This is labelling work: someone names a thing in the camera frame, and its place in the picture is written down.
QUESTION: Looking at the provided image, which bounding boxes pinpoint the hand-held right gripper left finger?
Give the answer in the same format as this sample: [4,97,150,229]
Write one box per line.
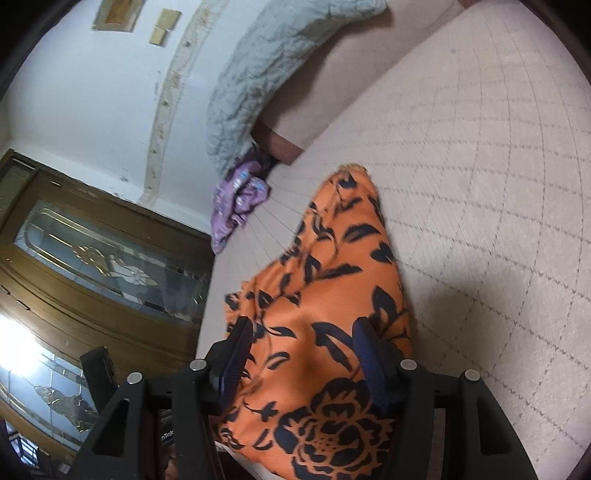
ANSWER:
[69,316,254,480]

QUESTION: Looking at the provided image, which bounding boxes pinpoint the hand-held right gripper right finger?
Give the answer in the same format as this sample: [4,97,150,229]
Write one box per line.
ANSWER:
[352,316,539,480]

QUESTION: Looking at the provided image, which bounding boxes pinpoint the orange black floral garment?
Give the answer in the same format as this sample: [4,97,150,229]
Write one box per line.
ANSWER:
[215,164,414,480]

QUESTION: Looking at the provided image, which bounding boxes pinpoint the wooden stained glass door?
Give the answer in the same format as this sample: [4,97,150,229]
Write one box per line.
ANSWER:
[0,148,215,472]

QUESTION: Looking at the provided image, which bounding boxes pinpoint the purple patterned cloth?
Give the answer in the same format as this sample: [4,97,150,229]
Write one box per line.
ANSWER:
[211,159,271,254]

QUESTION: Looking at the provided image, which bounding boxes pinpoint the white quilted bed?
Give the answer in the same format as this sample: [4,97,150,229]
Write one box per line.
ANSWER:
[196,0,591,480]

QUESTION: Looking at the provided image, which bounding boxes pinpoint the light blue quilted blanket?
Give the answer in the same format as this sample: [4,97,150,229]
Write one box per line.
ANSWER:
[205,0,389,176]

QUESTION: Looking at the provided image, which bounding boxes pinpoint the beige padded headboard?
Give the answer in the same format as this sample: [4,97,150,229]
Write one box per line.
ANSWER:
[252,0,476,165]

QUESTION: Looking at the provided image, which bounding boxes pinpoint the framed wall picture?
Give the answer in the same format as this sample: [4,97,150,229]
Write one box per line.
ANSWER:
[92,0,141,33]

